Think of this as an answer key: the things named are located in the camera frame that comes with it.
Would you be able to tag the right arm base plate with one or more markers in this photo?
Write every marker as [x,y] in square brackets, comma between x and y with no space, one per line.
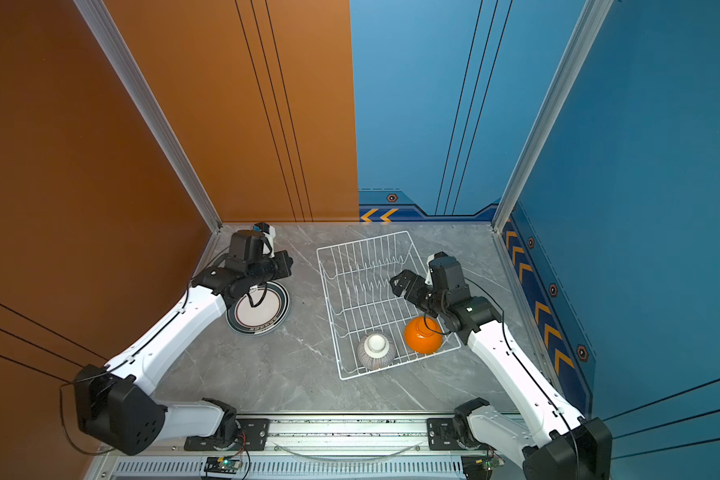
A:
[452,433]

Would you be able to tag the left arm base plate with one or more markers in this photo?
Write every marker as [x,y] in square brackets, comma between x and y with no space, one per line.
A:
[250,433]

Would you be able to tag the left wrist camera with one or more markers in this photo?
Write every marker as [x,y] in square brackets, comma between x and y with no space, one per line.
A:
[269,233]

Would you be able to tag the green circuit board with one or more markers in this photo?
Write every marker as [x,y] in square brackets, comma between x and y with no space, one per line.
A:
[480,467]
[223,467]

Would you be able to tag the left green circuit board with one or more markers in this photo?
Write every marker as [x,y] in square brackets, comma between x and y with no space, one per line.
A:
[223,467]

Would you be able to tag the white ribbed bowl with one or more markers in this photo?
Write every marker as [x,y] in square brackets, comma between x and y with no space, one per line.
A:
[375,351]

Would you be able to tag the green rimmed white plate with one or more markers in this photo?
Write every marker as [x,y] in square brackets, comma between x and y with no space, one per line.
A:
[285,298]

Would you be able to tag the right green circuit board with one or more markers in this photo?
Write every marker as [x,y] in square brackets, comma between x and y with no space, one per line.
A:
[480,467]

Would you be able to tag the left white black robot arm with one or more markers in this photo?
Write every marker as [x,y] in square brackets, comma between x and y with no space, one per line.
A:
[114,403]

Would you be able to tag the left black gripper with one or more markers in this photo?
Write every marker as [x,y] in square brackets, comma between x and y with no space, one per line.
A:
[285,263]

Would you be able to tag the white wire dish rack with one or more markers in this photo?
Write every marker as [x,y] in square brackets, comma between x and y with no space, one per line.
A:
[359,299]

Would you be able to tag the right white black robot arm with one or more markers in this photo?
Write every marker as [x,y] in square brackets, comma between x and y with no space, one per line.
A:
[553,440]

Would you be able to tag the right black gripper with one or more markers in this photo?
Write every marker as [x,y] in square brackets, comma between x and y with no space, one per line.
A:
[417,283]

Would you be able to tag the aluminium front rail frame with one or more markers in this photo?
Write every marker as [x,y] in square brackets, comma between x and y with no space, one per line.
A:
[312,446]

